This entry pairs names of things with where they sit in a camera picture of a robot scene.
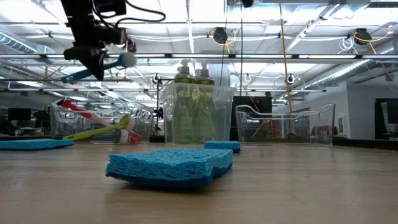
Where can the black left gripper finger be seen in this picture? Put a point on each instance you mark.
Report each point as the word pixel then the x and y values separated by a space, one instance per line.
pixel 93 60

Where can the blue dish brush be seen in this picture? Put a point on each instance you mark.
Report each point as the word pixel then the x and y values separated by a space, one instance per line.
pixel 74 76

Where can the red dish brush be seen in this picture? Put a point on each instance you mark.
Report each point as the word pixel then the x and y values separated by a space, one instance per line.
pixel 70 105

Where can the green dish brush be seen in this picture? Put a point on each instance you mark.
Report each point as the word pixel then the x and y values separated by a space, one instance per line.
pixel 93 133

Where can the blue cellulose sponge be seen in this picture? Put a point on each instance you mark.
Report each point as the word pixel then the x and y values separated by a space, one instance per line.
pixel 168 165
pixel 222 146
pixel 34 144

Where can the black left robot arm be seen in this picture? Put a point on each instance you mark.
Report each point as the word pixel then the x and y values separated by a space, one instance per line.
pixel 77 12

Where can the low clear plastic bin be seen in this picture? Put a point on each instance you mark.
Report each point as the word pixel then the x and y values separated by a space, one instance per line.
pixel 323 118
pixel 93 115

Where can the small hanging reel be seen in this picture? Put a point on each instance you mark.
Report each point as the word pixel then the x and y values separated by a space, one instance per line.
pixel 290 78
pixel 247 77

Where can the black tripod stand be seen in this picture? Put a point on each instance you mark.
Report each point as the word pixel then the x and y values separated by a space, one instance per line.
pixel 159 115

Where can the black desk monitor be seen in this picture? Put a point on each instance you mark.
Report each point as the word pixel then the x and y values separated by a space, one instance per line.
pixel 19 114

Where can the black monitor panel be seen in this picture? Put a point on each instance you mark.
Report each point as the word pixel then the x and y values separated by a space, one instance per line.
pixel 255 100

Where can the tall clear plastic bin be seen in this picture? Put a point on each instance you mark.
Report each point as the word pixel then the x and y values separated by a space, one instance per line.
pixel 224 115

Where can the dark doorway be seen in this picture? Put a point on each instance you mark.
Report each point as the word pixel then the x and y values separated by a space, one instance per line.
pixel 392 109

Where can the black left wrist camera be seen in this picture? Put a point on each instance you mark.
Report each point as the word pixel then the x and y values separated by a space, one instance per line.
pixel 109 7

